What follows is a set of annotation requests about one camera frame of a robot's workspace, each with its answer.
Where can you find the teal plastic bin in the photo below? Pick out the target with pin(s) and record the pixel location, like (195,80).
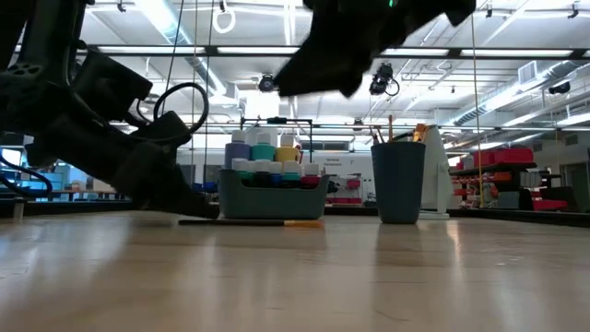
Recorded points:
(272,203)

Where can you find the black aluminium table frame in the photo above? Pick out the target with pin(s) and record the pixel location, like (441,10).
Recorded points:
(350,211)

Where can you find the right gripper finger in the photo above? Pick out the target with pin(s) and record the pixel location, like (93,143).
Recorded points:
(322,74)

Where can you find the large turquoise paint bottle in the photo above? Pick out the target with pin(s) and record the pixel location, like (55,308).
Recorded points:
(263,147)

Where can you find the small crimson paint bottle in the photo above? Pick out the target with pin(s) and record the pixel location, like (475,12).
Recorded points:
(311,171)

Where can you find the large yellow paint bottle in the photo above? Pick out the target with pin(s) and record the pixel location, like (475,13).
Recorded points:
(287,150)

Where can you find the black overhead rig bar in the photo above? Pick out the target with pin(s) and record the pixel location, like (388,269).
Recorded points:
(212,50)

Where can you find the orange-bristle paintbrush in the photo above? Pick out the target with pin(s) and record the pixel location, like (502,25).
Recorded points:
(419,133)

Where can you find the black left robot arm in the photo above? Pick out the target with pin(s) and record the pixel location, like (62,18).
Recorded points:
(55,115)

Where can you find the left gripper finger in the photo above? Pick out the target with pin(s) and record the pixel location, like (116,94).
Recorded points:
(193,209)

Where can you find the dark blue plastic cup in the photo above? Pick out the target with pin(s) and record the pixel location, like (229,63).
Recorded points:
(398,184)

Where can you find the red storage bin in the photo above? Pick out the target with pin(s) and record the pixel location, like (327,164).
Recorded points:
(514,156)
(551,205)

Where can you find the black ceiling camera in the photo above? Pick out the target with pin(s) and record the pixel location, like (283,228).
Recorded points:
(560,87)
(266,84)
(381,78)

